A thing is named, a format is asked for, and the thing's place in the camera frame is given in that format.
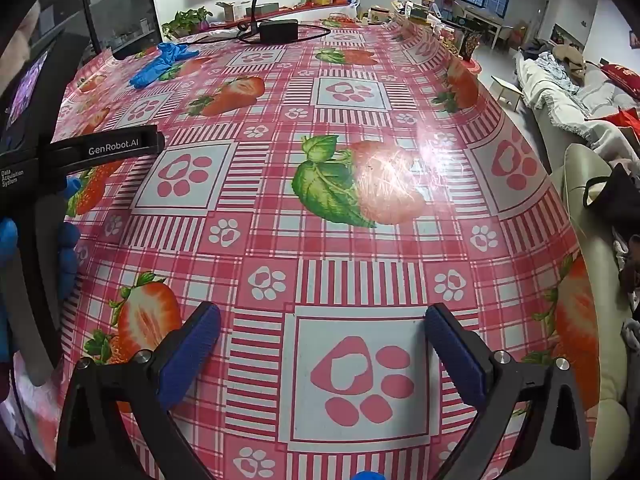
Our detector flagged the white side table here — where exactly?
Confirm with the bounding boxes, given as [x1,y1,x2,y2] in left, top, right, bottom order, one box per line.
[462,7,507,51]

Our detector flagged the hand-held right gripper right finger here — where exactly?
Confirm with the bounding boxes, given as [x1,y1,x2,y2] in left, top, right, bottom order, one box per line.
[424,303,598,480]

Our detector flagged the person's left hand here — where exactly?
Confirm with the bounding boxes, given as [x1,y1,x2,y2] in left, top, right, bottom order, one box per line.
[0,175,84,363]

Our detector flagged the open cardboard box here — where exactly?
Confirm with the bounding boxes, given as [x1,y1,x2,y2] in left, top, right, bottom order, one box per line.
[216,1,246,22]

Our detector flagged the black power adapter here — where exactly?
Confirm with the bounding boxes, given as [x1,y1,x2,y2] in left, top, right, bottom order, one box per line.
[259,19,299,43]

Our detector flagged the green potted plant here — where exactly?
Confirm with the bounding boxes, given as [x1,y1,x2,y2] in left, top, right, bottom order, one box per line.
[161,6,213,41]

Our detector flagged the beige chair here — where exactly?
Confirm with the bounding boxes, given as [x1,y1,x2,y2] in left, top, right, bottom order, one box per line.
[562,142,640,461]

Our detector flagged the black cloth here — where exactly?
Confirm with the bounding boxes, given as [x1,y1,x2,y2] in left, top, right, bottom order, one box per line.
[582,162,640,241]

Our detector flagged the strawberry printed pink tablecloth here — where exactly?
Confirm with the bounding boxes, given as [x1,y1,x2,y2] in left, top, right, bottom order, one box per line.
[10,19,601,480]

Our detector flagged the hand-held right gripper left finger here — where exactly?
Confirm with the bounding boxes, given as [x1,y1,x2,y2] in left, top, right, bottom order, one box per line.
[55,302,222,480]

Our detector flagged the small wooden stool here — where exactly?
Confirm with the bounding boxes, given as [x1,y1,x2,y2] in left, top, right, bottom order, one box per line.
[491,76,526,111]

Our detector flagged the pile of assorted packages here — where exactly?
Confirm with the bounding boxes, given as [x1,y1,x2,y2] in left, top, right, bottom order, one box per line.
[367,0,483,61]

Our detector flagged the crumpled blue disposable glove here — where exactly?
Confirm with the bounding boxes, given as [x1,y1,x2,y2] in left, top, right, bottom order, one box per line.
[130,42,201,88]

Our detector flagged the cloth covered sofa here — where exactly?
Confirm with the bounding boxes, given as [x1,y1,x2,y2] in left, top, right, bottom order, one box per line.
[515,45,640,161]

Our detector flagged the red cushion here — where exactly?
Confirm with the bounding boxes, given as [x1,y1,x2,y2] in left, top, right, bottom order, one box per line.
[597,62,640,102]

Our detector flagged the glass door cabinet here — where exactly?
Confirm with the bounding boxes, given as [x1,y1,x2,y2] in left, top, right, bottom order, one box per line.
[80,0,164,54]

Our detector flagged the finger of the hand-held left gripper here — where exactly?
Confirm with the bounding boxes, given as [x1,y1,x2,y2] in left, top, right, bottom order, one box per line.
[60,32,154,62]
[40,131,166,174]

